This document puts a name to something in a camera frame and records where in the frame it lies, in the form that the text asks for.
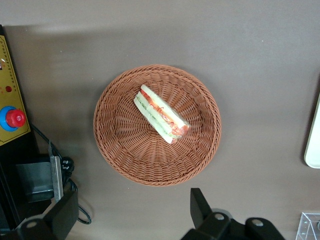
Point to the clear acrylic bottle rack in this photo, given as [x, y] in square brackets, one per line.
[307, 225]

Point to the black power inlet box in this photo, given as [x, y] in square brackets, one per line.
[32, 180]

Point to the black appliance with yellow panel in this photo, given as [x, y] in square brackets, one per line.
[10, 75]

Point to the triangle sandwich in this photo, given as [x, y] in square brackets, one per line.
[160, 112]

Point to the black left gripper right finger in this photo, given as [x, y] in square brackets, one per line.
[200, 207]

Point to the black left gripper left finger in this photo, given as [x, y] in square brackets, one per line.
[62, 212]

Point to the round brown wicker basket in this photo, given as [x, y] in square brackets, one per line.
[125, 155]

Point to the red emergency stop button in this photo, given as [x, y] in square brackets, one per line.
[15, 118]

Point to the cream plastic tray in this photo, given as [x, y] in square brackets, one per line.
[313, 150]

